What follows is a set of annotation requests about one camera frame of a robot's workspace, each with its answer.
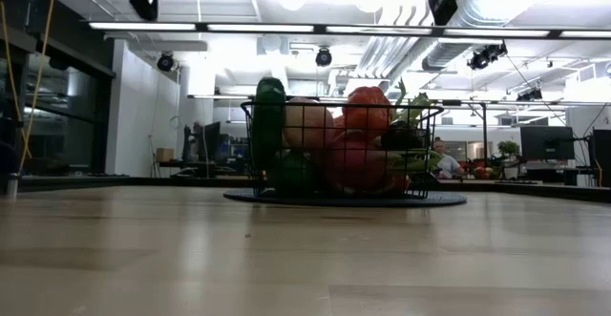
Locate white and green leek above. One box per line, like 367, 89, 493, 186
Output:
389, 77, 443, 126

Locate orange-red bumpy fruit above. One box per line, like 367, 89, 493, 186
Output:
341, 85, 395, 138

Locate avocado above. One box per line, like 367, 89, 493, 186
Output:
381, 119, 426, 153

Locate pink peach with leaf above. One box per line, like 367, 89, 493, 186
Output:
282, 96, 336, 151

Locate pink dragon fruit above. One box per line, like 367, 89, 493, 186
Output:
324, 132, 443, 197

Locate watermelon slice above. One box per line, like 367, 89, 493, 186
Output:
251, 75, 287, 174

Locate green lime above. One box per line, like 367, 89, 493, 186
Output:
271, 151, 316, 197

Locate overhead light bar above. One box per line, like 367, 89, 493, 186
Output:
88, 19, 611, 40

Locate black computer monitor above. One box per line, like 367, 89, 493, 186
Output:
202, 120, 222, 158
519, 125, 576, 162
591, 128, 611, 188

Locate green potted plant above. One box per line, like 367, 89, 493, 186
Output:
496, 139, 521, 164

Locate person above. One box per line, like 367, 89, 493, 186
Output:
432, 137, 467, 179

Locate silver ceiling duct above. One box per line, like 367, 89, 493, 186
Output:
422, 0, 531, 73

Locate yellow hanging cord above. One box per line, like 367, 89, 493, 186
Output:
0, 0, 33, 160
18, 0, 57, 173

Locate black wire basket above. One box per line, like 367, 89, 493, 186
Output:
222, 187, 468, 208
240, 96, 446, 200

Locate grey cylinder post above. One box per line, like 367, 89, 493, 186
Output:
5, 172, 21, 200

